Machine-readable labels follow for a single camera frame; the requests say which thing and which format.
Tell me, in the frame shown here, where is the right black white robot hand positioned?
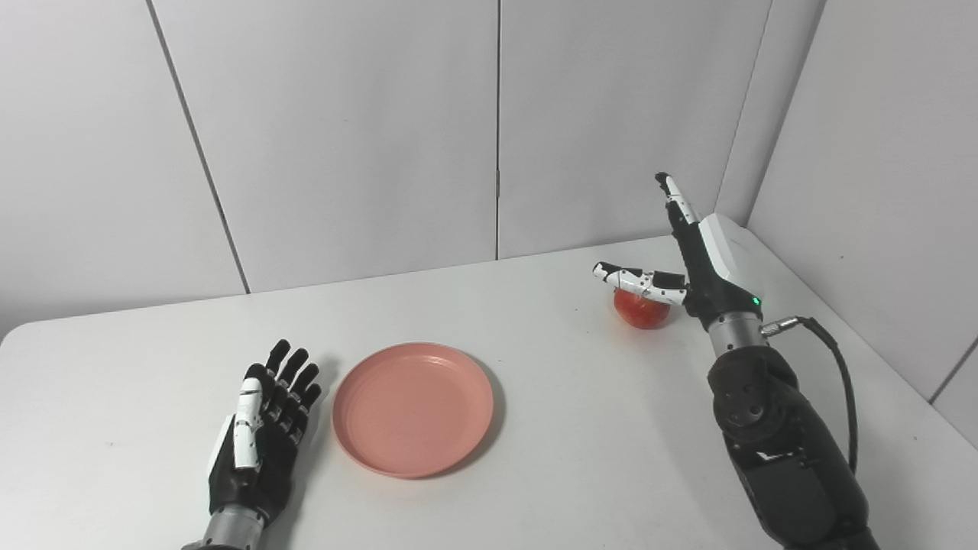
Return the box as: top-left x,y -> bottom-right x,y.
593,172 -> 767,331

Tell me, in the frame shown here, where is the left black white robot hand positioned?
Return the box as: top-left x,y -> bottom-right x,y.
208,339 -> 323,528

